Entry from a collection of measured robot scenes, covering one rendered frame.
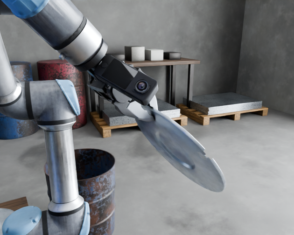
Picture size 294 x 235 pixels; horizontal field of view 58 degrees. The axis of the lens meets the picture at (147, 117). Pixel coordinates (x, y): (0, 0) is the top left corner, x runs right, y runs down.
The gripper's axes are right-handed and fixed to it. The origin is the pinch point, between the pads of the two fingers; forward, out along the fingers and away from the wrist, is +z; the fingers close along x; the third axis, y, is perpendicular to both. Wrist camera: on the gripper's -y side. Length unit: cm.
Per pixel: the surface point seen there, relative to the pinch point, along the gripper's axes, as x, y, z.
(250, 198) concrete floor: -23, 42, 173
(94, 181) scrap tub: 27, 74, 58
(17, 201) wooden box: 59, 98, 41
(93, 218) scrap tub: 45, 75, 74
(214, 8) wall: -301, 263, 219
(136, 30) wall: -177, 304, 147
